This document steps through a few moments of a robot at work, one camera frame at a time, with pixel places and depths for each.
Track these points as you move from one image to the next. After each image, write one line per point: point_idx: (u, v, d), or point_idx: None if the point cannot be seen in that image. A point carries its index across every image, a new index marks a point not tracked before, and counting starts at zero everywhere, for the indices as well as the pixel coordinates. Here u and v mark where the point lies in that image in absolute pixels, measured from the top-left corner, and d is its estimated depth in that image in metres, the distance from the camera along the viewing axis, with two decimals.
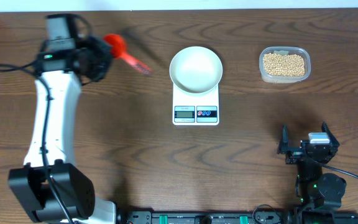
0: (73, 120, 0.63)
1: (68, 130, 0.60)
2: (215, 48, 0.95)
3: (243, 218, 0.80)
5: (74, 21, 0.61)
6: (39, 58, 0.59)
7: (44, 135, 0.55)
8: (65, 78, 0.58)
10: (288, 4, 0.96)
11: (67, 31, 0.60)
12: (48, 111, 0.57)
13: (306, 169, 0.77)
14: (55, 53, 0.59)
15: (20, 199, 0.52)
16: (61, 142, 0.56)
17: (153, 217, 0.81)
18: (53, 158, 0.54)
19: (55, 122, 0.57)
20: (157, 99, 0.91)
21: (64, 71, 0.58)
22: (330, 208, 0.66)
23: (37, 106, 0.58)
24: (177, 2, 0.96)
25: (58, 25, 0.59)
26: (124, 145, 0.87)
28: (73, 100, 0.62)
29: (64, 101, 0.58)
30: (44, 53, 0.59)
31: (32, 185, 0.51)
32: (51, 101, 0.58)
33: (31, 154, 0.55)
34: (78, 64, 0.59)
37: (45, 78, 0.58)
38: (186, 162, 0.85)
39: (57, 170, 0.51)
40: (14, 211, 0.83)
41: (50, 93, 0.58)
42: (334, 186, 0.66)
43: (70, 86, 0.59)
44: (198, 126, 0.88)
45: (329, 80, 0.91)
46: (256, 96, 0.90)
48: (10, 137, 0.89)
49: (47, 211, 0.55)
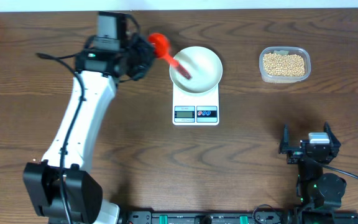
0: (99, 124, 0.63)
1: (92, 135, 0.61)
2: (215, 48, 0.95)
3: (243, 218, 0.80)
5: (123, 22, 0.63)
6: (83, 55, 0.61)
7: (68, 137, 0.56)
8: (104, 81, 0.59)
10: (288, 4, 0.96)
11: (116, 32, 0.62)
12: (78, 112, 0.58)
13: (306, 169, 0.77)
14: (99, 53, 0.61)
15: (30, 191, 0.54)
16: (82, 148, 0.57)
17: (153, 217, 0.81)
18: (70, 162, 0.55)
19: (81, 124, 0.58)
20: (157, 99, 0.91)
21: (104, 74, 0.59)
22: (329, 208, 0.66)
23: (69, 103, 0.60)
24: (177, 2, 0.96)
25: (109, 24, 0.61)
26: (124, 145, 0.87)
28: (104, 104, 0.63)
29: (96, 105, 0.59)
30: (89, 51, 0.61)
31: (44, 180, 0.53)
32: (83, 102, 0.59)
33: (51, 151, 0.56)
34: (118, 70, 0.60)
37: (84, 77, 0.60)
38: (186, 162, 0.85)
39: (70, 173, 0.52)
40: (14, 211, 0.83)
41: (84, 93, 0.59)
42: (334, 186, 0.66)
43: (105, 91, 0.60)
44: (198, 126, 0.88)
45: (329, 80, 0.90)
46: (256, 96, 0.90)
48: (11, 136, 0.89)
49: (51, 209, 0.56)
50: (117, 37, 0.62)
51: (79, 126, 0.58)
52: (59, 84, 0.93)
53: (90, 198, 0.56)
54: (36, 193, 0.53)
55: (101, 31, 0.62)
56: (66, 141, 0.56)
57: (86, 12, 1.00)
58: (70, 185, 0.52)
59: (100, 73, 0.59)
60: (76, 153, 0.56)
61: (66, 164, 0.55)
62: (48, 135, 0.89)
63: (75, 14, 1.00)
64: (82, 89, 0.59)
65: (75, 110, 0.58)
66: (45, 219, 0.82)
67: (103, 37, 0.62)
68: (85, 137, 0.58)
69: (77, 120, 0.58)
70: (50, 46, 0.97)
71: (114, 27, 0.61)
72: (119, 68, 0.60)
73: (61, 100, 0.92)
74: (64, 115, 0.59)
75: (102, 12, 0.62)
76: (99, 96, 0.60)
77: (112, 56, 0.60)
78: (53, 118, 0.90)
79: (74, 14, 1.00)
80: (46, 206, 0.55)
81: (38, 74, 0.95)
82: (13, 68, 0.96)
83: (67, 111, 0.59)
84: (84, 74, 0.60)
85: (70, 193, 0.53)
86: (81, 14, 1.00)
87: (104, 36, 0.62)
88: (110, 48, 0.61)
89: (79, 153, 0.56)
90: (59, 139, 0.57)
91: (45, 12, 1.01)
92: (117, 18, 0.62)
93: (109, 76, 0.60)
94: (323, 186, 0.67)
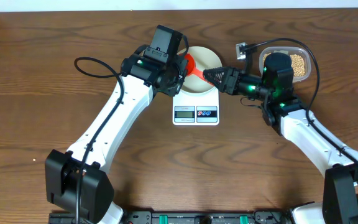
0: (127, 129, 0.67)
1: (119, 140, 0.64)
2: (215, 48, 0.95)
3: (243, 218, 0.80)
5: (175, 40, 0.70)
6: (132, 61, 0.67)
7: (96, 134, 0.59)
8: (144, 91, 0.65)
10: (288, 4, 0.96)
11: (166, 48, 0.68)
12: (114, 112, 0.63)
13: (253, 77, 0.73)
14: (147, 61, 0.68)
15: (47, 177, 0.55)
16: (107, 148, 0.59)
17: (153, 217, 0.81)
18: (92, 159, 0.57)
19: (113, 125, 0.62)
20: (158, 99, 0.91)
21: (146, 83, 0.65)
22: (288, 93, 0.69)
23: (107, 103, 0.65)
24: (176, 2, 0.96)
25: (165, 40, 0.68)
26: (125, 145, 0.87)
28: (137, 111, 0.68)
29: (132, 109, 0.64)
30: (138, 58, 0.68)
31: (63, 168, 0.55)
32: (120, 104, 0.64)
33: (79, 143, 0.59)
34: (160, 81, 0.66)
37: (127, 81, 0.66)
38: (187, 162, 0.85)
39: (91, 170, 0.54)
40: (14, 211, 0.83)
41: (123, 97, 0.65)
42: (283, 60, 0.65)
43: (143, 98, 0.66)
44: (198, 125, 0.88)
45: (329, 79, 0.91)
46: (246, 101, 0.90)
48: (10, 137, 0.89)
49: (61, 200, 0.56)
50: (168, 51, 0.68)
51: (111, 126, 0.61)
52: (59, 84, 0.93)
53: (101, 197, 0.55)
54: (53, 179, 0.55)
55: (155, 43, 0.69)
56: (94, 138, 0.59)
57: (86, 12, 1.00)
58: (87, 182, 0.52)
59: (142, 81, 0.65)
60: (100, 152, 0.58)
61: (89, 160, 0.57)
62: (48, 135, 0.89)
63: (74, 14, 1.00)
64: (122, 93, 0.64)
65: (112, 109, 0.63)
66: (45, 219, 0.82)
67: (155, 48, 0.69)
68: (112, 139, 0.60)
69: (110, 120, 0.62)
70: (50, 46, 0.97)
71: (168, 43, 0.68)
72: (161, 79, 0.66)
73: (61, 100, 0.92)
74: (100, 112, 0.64)
75: (161, 28, 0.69)
76: (135, 102, 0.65)
77: (158, 68, 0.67)
78: (54, 118, 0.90)
79: (74, 14, 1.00)
80: (56, 195, 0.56)
81: (38, 74, 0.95)
82: (13, 68, 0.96)
83: (102, 109, 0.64)
84: (128, 79, 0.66)
85: (84, 188, 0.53)
86: (81, 14, 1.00)
87: (156, 48, 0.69)
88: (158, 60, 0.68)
89: (104, 152, 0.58)
90: (89, 134, 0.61)
91: (45, 12, 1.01)
92: (173, 35, 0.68)
93: (150, 86, 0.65)
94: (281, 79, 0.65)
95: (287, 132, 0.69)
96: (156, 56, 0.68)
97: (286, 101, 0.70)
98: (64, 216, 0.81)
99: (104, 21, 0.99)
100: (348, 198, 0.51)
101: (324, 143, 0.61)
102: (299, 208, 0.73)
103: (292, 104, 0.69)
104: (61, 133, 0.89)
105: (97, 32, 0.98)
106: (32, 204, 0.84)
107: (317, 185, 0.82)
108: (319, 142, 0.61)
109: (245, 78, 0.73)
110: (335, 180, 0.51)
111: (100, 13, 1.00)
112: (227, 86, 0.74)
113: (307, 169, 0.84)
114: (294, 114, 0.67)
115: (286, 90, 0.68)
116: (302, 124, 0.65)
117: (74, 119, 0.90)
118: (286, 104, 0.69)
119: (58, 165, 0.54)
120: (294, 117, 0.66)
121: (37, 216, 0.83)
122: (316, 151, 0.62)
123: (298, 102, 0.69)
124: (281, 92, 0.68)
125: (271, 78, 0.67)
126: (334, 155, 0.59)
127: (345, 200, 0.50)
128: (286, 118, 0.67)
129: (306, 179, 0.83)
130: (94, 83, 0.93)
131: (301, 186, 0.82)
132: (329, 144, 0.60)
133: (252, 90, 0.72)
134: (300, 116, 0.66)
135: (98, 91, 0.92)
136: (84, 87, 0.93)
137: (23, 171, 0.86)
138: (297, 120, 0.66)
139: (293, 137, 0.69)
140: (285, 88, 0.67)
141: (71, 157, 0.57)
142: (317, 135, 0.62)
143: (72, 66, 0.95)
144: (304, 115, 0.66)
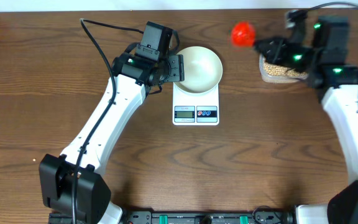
0: (121, 129, 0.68)
1: (113, 140, 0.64)
2: (215, 48, 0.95)
3: (243, 218, 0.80)
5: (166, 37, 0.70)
6: (122, 60, 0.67)
7: (90, 137, 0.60)
8: (137, 89, 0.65)
10: (288, 4, 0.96)
11: (158, 45, 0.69)
12: (106, 112, 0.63)
13: (299, 46, 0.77)
14: (137, 60, 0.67)
15: (43, 182, 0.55)
16: (102, 149, 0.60)
17: (153, 217, 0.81)
18: (87, 162, 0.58)
19: (106, 126, 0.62)
20: (157, 99, 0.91)
21: (137, 81, 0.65)
22: (341, 55, 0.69)
23: (99, 104, 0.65)
24: (176, 2, 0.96)
25: (154, 36, 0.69)
26: (124, 145, 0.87)
28: (130, 110, 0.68)
29: (124, 109, 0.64)
30: (128, 56, 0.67)
31: (58, 172, 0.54)
32: (112, 105, 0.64)
33: (73, 146, 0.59)
34: (151, 79, 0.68)
37: (118, 80, 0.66)
38: (187, 162, 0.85)
39: (86, 175, 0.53)
40: (14, 211, 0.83)
41: (115, 97, 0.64)
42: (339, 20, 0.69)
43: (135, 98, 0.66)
44: (198, 126, 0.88)
45: None
46: (243, 102, 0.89)
48: (10, 137, 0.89)
49: (58, 203, 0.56)
50: (158, 48, 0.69)
51: (104, 127, 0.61)
52: (59, 85, 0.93)
53: (98, 199, 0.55)
54: (48, 183, 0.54)
55: (145, 41, 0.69)
56: (87, 140, 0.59)
57: (86, 12, 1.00)
58: (82, 185, 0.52)
59: (134, 80, 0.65)
60: (94, 154, 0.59)
61: (82, 163, 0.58)
62: (48, 134, 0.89)
63: (74, 14, 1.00)
64: (114, 93, 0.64)
65: (104, 111, 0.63)
66: (45, 219, 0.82)
67: (145, 46, 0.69)
68: (106, 139, 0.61)
69: (102, 121, 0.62)
70: (50, 47, 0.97)
71: (158, 40, 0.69)
72: (152, 78, 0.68)
73: (61, 100, 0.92)
74: (93, 113, 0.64)
75: (150, 24, 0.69)
76: (128, 102, 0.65)
77: (149, 65, 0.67)
78: (54, 117, 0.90)
79: (74, 14, 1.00)
80: (53, 199, 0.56)
81: (38, 74, 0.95)
82: (13, 68, 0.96)
83: (95, 111, 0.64)
84: (119, 79, 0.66)
85: (80, 193, 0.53)
86: (80, 14, 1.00)
87: (146, 46, 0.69)
88: (150, 57, 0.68)
89: (97, 155, 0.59)
90: (82, 136, 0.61)
91: (45, 12, 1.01)
92: (163, 32, 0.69)
93: (142, 84, 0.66)
94: (329, 33, 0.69)
95: (332, 111, 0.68)
96: (148, 53, 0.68)
97: (340, 65, 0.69)
98: (64, 217, 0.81)
99: (104, 21, 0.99)
100: None
101: None
102: (302, 205, 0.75)
103: (346, 70, 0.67)
104: (61, 133, 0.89)
105: (96, 32, 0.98)
106: (32, 204, 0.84)
107: (317, 185, 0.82)
108: None
109: (291, 46, 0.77)
110: None
111: (100, 14, 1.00)
112: (271, 54, 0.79)
113: (308, 169, 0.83)
114: (350, 93, 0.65)
115: (340, 51, 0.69)
116: (352, 108, 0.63)
117: (74, 119, 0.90)
118: (344, 70, 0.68)
119: (51, 169, 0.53)
120: (347, 99, 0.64)
121: (37, 216, 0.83)
122: (352, 145, 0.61)
123: (352, 70, 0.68)
124: (335, 53, 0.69)
125: (325, 37, 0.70)
126: None
127: None
128: (335, 89, 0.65)
129: (306, 179, 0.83)
130: (94, 83, 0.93)
131: (301, 185, 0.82)
132: None
133: (298, 58, 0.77)
134: (352, 99, 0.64)
135: (98, 91, 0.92)
136: (84, 87, 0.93)
137: (23, 171, 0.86)
138: (349, 103, 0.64)
139: (334, 115, 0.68)
140: (340, 47, 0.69)
141: (66, 161, 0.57)
142: None
143: (72, 66, 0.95)
144: None
